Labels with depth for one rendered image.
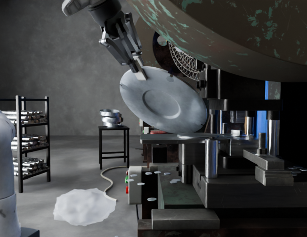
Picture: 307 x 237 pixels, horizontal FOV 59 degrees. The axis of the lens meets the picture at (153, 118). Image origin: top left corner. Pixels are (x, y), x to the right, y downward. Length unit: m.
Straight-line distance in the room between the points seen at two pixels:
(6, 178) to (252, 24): 0.82
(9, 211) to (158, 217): 0.54
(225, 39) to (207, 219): 0.38
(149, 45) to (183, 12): 1.82
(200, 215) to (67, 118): 7.22
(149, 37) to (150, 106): 1.35
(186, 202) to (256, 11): 0.45
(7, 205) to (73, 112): 6.76
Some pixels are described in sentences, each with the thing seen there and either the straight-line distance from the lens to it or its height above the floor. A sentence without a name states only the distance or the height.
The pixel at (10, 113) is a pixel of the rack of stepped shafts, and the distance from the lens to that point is 3.12.
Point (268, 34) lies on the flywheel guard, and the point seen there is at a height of 0.97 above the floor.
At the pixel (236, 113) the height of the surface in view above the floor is 0.85.
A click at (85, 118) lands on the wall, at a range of 7.61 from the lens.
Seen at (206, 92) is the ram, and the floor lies 0.91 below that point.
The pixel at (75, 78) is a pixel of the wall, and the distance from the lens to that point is 7.69.
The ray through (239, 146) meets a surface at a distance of 0.79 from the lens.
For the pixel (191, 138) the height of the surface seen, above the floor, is 0.78.
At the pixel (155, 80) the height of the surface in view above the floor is 0.94.
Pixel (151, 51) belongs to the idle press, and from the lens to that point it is 2.17.
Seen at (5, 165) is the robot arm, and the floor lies 0.69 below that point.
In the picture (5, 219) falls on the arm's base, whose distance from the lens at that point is 1.00.
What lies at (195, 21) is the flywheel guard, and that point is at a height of 0.98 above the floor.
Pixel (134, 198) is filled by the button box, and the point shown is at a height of 0.52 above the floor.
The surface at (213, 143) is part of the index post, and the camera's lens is 0.65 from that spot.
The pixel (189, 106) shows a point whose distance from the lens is 0.80.
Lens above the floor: 0.88
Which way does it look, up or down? 3 degrees down
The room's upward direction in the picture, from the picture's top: straight up
